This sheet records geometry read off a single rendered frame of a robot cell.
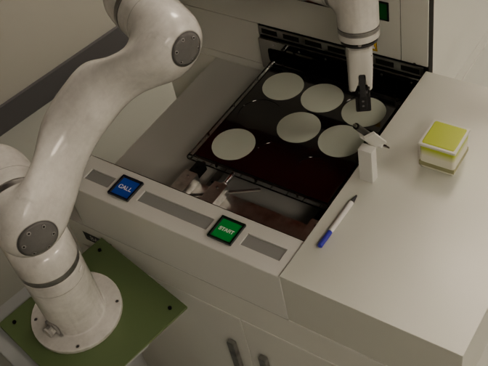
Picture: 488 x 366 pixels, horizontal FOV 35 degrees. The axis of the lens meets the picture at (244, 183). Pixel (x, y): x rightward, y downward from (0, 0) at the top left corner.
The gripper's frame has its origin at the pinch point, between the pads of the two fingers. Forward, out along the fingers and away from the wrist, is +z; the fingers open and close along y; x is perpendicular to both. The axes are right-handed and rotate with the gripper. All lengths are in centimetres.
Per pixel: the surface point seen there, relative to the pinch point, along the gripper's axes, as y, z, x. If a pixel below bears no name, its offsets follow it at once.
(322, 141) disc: 0.9, 8.9, -9.4
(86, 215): 15, 14, -62
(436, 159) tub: 20.1, 1.4, 13.1
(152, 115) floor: -127, 82, -86
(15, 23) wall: -137, 39, -135
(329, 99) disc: -12.7, 7.0, -7.6
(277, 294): 40.7, 14.8, -18.6
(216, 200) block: 16.5, 10.8, -32.0
